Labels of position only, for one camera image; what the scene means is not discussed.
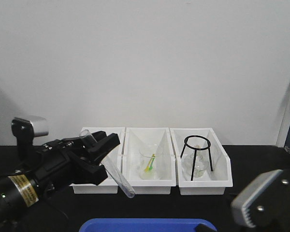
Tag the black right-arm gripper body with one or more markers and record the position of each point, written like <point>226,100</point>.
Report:
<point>272,208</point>

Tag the right white storage bin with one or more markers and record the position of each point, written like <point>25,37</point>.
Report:
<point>212,182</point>

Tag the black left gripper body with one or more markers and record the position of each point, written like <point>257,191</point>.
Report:
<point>50,166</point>

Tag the glass flask under tripod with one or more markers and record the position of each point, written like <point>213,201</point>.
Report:
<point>193,164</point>

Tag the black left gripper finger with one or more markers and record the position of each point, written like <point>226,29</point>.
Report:
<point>99,149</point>
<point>86,173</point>

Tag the clear glass test tube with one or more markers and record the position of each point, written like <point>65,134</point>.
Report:
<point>112,170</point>

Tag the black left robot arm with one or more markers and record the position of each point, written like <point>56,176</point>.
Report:
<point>17,195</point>

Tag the black wire tripod stand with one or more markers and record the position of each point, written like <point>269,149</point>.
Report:
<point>198,142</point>

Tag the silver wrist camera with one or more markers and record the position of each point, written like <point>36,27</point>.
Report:
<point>25,129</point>

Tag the grey serrated right gripper finger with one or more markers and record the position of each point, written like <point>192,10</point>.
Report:
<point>241,203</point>

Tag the middle white storage bin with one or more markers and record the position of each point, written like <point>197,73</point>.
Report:
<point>134,139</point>

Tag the blue plastic tray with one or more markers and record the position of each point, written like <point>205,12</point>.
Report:
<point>147,225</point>

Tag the glass beaker with droppers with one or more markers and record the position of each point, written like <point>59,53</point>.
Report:
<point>149,167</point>

